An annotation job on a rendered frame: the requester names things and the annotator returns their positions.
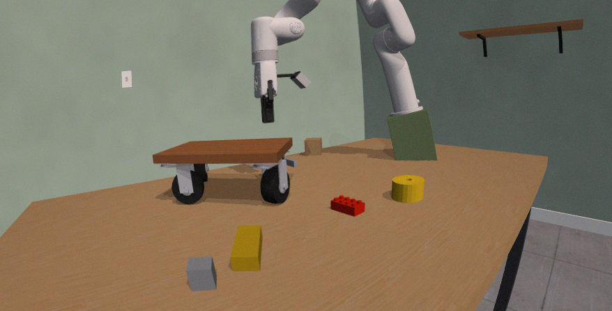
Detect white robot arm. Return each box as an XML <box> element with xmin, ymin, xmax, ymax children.
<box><xmin>251</xmin><ymin>0</ymin><xmax>423</xmax><ymax>116</ymax></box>

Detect yellow rectangular block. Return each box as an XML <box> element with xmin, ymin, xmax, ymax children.
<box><xmin>230</xmin><ymin>225</ymin><xmax>263</xmax><ymax>271</ymax></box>

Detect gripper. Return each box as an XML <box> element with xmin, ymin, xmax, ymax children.
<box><xmin>252</xmin><ymin>60</ymin><xmax>278</xmax><ymax>123</ymax></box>

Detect red toy building brick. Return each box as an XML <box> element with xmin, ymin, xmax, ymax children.
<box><xmin>330</xmin><ymin>195</ymin><xmax>365</xmax><ymax>217</ymax></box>

